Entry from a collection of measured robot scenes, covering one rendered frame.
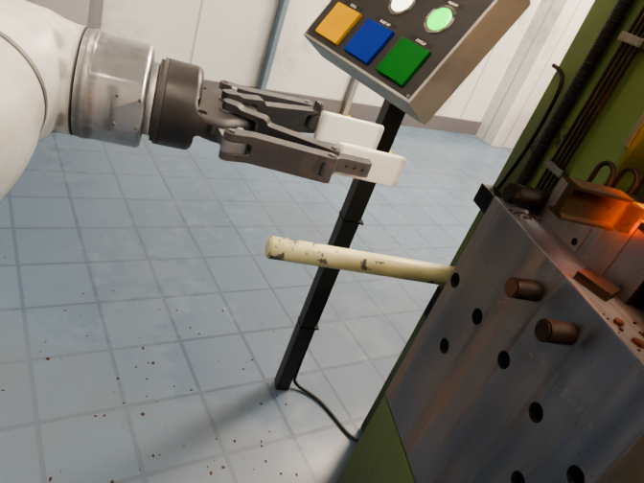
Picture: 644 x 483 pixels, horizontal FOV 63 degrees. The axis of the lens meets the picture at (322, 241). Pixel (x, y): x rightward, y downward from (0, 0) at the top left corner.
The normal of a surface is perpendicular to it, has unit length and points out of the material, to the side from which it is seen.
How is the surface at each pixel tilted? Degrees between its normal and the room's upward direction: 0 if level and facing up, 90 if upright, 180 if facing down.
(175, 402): 0
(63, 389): 0
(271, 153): 90
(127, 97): 90
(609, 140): 90
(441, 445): 90
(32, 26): 24
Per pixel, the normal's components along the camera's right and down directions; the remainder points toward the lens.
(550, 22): -0.83, 0.02
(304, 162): 0.07, 0.54
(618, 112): -0.93, -0.16
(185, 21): 0.46, 0.59
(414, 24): -0.51, -0.32
